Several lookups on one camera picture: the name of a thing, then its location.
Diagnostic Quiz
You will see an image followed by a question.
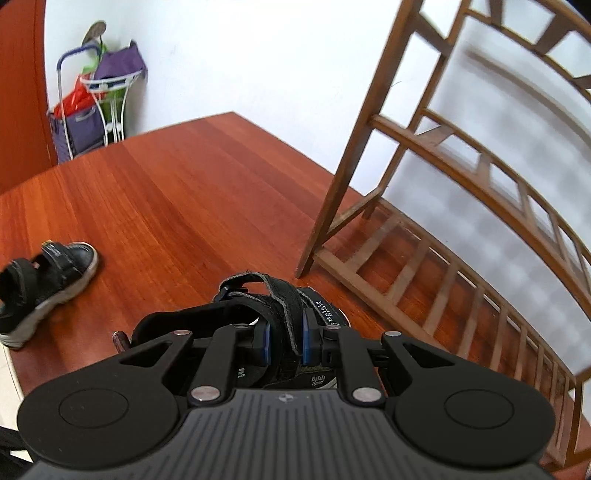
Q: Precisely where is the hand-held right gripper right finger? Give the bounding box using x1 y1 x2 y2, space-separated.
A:
301 309 453 407

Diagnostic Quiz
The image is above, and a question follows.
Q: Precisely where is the red plastic bag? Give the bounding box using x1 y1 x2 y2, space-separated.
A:
53 83 100 118

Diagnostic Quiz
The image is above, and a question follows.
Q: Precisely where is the purple cloth bag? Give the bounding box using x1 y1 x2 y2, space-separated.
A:
93 41 148 84

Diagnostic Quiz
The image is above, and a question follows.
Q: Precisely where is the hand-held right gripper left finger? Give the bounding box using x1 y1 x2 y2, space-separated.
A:
119 320 271 408

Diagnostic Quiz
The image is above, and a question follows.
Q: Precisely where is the shopping cart with purple bag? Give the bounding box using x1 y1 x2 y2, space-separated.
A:
46 44 107 163

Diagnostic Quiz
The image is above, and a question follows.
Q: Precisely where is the black sandal with white sole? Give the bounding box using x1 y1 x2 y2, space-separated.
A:
0 240 100 350
131 272 352 389

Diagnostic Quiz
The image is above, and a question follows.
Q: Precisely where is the green bag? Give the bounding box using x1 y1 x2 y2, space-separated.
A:
83 44 126 127

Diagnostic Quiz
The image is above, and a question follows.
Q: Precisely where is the brown wooden door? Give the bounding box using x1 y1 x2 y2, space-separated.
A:
0 0 59 195

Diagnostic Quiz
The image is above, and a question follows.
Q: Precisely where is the brown wooden shoe rack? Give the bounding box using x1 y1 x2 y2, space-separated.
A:
295 0 591 472

